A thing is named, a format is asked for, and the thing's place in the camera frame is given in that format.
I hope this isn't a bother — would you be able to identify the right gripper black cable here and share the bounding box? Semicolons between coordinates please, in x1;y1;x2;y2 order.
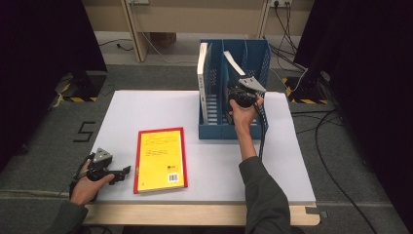
252;99;268;161

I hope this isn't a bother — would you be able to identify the black curtain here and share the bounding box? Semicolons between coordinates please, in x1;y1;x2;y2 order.
292;0;413;227
0;0;109;172

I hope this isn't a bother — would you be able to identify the person's left hand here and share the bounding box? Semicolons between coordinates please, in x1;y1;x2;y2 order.
69;159;116;207

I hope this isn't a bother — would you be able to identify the white book with picture grid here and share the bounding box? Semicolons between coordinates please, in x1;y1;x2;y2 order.
196;41;210;126

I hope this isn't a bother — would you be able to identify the yellow book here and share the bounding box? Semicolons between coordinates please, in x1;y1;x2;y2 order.
136;129;186;194

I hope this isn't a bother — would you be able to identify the person's right hand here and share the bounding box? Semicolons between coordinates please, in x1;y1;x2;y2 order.
228;94;265;132

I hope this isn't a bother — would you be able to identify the grey tape piece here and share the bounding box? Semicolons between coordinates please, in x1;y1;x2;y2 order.
304;206;329;218

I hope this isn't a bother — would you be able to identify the blue illustrated book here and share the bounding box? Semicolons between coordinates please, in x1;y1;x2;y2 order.
222;50;247;125

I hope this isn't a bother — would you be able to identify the white table board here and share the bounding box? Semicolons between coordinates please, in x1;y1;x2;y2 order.
92;90;317;206

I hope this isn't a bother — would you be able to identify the short black floor cable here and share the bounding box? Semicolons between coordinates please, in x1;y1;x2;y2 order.
98;38;134;53

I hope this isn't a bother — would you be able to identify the black plugged cable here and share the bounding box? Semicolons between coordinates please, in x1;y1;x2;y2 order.
282;1;309;72
273;0;300;57

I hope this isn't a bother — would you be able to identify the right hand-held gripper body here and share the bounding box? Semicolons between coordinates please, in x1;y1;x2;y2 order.
227;76;268;108

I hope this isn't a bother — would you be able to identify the blue file rack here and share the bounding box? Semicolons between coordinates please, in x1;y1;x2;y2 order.
198;38;272;141

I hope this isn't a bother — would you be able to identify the black floor cable bundle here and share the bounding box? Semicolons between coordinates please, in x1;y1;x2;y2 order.
289;109;346;136

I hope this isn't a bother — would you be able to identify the white wall socket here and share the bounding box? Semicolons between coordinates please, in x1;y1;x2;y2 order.
269;0;294;9

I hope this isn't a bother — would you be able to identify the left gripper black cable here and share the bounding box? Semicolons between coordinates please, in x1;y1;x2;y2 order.
68;153;95;202

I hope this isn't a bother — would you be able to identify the long black floor cable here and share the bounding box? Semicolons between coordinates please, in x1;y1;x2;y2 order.
314;110;379;234

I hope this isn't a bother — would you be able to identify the beige wooden desk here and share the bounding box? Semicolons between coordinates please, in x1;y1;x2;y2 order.
82;0;315;63

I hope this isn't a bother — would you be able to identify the wooden table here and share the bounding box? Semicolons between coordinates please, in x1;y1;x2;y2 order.
81;202;321;227

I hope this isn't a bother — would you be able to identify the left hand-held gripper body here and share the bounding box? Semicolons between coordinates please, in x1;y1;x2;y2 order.
87;147;114;182

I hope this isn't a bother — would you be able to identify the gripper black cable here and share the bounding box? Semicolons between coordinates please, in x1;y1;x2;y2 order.
68;153;95;202
252;99;268;161

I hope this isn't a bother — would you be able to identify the white floor cable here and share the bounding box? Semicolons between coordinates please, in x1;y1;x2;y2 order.
140;32;200;65

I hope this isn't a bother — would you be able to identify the black stand base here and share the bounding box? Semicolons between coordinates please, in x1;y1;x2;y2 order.
53;69;109;103
282;69;333;106

